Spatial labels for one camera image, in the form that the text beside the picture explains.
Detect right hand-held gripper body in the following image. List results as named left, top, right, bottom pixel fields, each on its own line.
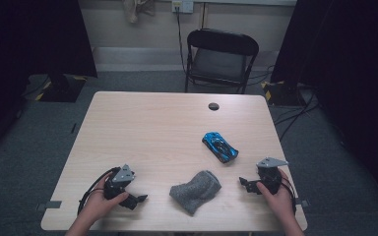
left=256, top=156, right=289, bottom=195

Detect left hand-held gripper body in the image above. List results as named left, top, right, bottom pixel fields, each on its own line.
left=102, top=164, right=136, bottom=201

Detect blue toy car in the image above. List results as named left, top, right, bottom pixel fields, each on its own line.
left=201, top=131, right=240, bottom=164

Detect grey terry cloth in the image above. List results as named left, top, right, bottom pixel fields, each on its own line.
left=168, top=169, right=222, bottom=217

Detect person's left hand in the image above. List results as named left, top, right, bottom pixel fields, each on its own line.
left=80, top=174, right=130, bottom=226

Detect person's right hand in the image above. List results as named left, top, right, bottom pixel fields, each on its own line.
left=255, top=169, right=297, bottom=226

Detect black stand base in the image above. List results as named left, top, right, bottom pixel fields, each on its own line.
left=260, top=80, right=306, bottom=107
left=33, top=74, right=88, bottom=103

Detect black folding chair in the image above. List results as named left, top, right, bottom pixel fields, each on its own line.
left=184, top=28, right=260, bottom=95

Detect black curtain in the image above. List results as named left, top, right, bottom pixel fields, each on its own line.
left=270, top=0, right=378, bottom=210
left=0, top=0, right=98, bottom=165

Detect beige hanging bag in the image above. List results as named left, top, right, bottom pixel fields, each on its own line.
left=121, top=0, right=157, bottom=24

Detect left hand-held gripper cable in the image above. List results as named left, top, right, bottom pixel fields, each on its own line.
left=77, top=166, right=121, bottom=215

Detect hand-held gripper cable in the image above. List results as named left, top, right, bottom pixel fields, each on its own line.
left=77, top=166, right=121, bottom=215
left=280, top=178, right=298, bottom=214

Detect right hand-held gripper cable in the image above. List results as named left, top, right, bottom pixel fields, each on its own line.
left=280, top=178, right=298, bottom=214

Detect black floor cables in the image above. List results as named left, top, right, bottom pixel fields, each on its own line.
left=274, top=91, right=321, bottom=142

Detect black socket cable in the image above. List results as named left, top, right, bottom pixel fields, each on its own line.
left=175, top=6, right=188, bottom=75

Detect thin black wall cable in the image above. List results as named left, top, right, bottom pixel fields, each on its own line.
left=201, top=2, right=209, bottom=30

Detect white wall socket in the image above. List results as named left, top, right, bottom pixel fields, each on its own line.
left=171, top=0, right=195, bottom=14

